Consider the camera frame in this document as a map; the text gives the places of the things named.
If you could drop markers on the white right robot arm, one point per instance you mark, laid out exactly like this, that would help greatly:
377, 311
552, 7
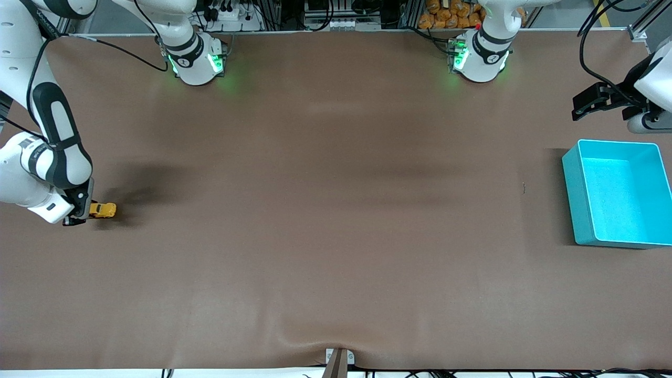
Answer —
58, 131

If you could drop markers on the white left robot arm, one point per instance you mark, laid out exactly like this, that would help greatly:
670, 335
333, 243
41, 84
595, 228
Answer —
480, 58

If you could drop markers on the yellow toy beetle car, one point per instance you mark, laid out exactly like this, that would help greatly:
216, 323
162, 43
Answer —
104, 210

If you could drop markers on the brown camera post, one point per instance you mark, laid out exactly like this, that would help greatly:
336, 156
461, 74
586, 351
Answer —
336, 367

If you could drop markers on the brown table mat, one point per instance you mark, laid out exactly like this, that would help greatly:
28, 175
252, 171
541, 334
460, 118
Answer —
336, 236

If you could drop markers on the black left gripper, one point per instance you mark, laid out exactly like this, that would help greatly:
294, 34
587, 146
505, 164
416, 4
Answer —
628, 96

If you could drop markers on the teal plastic storage bin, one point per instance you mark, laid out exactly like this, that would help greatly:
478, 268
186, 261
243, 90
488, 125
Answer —
614, 199

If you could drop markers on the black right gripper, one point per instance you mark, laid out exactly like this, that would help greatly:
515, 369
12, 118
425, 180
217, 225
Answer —
82, 198

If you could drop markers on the metal clamp bracket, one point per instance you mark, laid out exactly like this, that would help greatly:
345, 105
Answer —
329, 357

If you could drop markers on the black electronics rack unit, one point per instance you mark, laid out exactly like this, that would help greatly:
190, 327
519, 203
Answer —
341, 8

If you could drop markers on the aluminium frame profile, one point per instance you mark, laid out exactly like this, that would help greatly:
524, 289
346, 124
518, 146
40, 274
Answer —
648, 21

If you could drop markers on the white power strip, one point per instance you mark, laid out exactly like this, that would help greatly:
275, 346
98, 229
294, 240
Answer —
236, 16

